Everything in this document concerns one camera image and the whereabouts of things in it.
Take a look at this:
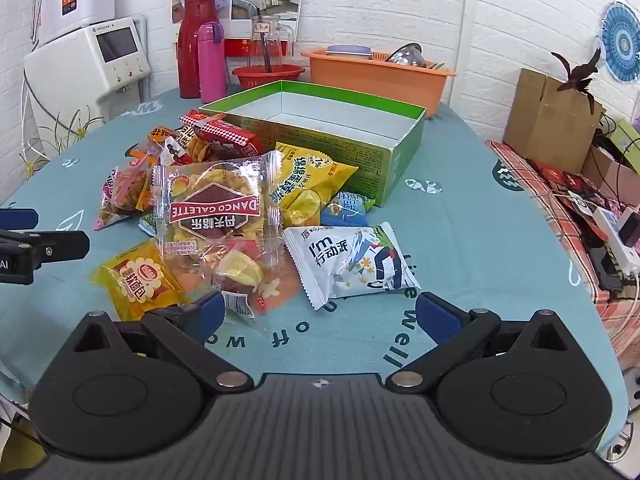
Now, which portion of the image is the yellow bread snack pack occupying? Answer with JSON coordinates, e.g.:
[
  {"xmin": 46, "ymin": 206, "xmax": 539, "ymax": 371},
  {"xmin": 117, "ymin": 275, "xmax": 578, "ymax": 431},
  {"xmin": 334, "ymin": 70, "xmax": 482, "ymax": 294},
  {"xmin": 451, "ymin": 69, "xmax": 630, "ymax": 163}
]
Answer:
[{"xmin": 89, "ymin": 240, "xmax": 189, "ymax": 322}]

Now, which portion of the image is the clear Danco galette bag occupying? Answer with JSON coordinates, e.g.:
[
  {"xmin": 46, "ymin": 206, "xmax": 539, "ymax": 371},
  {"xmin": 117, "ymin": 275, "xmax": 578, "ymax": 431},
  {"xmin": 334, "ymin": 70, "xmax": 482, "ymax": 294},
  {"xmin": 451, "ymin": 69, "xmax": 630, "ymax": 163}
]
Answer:
[{"xmin": 153, "ymin": 151, "xmax": 285, "ymax": 320}]

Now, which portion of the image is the orange clear snack pack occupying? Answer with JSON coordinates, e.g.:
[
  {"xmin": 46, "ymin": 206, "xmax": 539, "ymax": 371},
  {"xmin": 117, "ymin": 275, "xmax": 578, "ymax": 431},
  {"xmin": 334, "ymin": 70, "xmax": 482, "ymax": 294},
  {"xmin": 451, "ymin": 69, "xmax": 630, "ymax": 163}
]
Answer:
[{"xmin": 93, "ymin": 141, "xmax": 160, "ymax": 231}]

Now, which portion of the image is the white blue snack pack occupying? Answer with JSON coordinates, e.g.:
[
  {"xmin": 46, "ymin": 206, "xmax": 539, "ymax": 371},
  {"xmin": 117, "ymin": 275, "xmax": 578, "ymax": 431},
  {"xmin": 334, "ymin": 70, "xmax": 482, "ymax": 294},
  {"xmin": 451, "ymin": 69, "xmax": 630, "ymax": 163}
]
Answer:
[{"xmin": 283, "ymin": 222, "xmax": 420, "ymax": 310}]

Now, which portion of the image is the small blue snack pack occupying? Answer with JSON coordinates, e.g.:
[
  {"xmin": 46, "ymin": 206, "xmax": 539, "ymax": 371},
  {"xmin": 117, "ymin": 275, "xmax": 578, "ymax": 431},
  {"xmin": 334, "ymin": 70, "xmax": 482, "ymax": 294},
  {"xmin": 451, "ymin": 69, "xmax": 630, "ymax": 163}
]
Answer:
[{"xmin": 320, "ymin": 192, "xmax": 374, "ymax": 228}]

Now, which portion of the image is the yellow chips bag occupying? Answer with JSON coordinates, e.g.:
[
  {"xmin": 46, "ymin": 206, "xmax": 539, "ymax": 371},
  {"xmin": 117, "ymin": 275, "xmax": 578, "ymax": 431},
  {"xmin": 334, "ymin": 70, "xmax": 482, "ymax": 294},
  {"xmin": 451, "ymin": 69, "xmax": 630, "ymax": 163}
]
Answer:
[{"xmin": 269, "ymin": 142, "xmax": 358, "ymax": 228}]

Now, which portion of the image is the red checkered snack pack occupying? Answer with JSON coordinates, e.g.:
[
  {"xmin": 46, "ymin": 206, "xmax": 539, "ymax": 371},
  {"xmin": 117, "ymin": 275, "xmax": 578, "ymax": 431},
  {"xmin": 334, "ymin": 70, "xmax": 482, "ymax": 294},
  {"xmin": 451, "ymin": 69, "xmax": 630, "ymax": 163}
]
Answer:
[{"xmin": 180, "ymin": 110, "xmax": 265, "ymax": 158}]

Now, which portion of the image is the white water dispenser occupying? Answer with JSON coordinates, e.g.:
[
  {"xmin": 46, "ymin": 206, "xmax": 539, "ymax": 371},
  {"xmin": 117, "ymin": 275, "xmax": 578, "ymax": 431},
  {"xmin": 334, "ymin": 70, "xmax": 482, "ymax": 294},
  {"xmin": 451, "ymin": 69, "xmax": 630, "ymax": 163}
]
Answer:
[{"xmin": 24, "ymin": 18, "xmax": 151, "ymax": 129}]

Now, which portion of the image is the plaid cloth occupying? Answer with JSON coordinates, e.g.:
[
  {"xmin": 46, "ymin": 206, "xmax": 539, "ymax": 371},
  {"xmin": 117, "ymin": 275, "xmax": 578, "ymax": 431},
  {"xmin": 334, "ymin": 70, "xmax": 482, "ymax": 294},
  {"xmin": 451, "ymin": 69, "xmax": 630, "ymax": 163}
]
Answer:
[{"xmin": 487, "ymin": 141, "xmax": 639, "ymax": 370}]

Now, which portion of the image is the white power strip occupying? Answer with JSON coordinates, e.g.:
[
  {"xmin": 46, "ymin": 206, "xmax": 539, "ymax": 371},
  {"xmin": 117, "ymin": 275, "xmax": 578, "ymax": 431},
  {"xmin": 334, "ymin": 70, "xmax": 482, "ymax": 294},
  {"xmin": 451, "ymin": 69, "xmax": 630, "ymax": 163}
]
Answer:
[{"xmin": 592, "ymin": 207, "xmax": 640, "ymax": 275}]

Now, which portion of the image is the green cardboard box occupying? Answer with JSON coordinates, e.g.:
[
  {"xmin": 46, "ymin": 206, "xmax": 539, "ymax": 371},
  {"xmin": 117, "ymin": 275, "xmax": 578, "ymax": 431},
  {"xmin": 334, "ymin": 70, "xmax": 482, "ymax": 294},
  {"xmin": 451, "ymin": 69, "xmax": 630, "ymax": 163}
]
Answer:
[{"xmin": 200, "ymin": 80, "xmax": 426, "ymax": 207}]

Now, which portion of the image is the brown cardboard box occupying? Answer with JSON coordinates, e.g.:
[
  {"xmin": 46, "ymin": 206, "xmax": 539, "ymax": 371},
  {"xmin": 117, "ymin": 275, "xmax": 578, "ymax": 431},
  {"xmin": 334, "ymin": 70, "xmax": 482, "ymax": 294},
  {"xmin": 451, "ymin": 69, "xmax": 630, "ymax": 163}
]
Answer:
[{"xmin": 503, "ymin": 68, "xmax": 603, "ymax": 174}]

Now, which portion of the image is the red plastic basket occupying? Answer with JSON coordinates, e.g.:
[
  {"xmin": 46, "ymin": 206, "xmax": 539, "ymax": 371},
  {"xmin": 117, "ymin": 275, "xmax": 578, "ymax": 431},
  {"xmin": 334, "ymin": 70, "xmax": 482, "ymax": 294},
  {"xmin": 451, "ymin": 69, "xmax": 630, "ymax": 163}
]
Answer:
[{"xmin": 232, "ymin": 64, "xmax": 305, "ymax": 90}]

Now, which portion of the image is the pink thermos bottle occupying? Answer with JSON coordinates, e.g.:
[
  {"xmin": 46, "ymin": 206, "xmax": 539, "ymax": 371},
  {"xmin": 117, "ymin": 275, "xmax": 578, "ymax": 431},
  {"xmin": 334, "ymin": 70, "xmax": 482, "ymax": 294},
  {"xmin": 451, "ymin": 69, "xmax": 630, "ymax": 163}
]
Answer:
[{"xmin": 198, "ymin": 22, "xmax": 228, "ymax": 104}]

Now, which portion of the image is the orange plastic basin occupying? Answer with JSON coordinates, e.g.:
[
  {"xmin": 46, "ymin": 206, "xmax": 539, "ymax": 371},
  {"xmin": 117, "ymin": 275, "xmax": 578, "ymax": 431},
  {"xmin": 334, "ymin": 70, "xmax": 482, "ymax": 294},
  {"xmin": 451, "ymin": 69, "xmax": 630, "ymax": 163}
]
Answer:
[{"xmin": 302, "ymin": 48, "xmax": 456, "ymax": 117}]

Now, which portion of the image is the dark red plant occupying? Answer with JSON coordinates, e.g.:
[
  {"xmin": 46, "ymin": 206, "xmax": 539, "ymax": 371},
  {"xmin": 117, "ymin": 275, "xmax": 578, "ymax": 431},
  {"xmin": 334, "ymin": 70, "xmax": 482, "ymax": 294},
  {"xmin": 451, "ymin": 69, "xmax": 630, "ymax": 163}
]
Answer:
[{"xmin": 551, "ymin": 48, "xmax": 601, "ymax": 114}]

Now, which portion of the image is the red thermos jug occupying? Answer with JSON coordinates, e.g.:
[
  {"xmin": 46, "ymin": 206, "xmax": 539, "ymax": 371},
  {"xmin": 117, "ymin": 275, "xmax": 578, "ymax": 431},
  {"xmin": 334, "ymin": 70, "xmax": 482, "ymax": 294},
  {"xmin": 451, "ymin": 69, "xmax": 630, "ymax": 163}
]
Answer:
[{"xmin": 177, "ymin": 0, "xmax": 217, "ymax": 99}]

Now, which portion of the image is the steel bowl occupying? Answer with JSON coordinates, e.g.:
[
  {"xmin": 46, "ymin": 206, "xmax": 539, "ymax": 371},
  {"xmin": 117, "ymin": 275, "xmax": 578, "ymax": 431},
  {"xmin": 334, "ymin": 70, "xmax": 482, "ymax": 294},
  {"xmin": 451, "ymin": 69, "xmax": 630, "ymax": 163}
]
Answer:
[{"xmin": 386, "ymin": 42, "xmax": 426, "ymax": 68}]

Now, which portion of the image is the glass pitcher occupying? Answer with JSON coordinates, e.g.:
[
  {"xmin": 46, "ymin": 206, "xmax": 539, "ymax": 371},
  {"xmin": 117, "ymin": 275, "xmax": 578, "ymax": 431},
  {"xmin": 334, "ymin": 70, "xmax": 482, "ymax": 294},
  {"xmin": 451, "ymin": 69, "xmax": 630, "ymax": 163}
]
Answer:
[{"xmin": 248, "ymin": 15, "xmax": 294, "ymax": 73}]

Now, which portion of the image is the blue lidded bowl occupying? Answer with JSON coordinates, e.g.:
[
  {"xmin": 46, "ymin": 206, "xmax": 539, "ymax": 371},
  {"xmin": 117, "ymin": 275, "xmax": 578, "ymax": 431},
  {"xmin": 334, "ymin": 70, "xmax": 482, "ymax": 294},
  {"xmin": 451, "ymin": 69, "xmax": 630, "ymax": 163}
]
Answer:
[{"xmin": 326, "ymin": 44, "xmax": 372, "ymax": 58}]

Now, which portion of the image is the blue round wall decoration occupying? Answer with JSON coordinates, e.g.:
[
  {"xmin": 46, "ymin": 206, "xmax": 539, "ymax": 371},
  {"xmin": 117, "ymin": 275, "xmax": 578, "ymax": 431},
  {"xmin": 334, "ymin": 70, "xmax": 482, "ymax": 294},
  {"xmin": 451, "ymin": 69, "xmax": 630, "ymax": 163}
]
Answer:
[{"xmin": 600, "ymin": 2, "xmax": 640, "ymax": 84}]

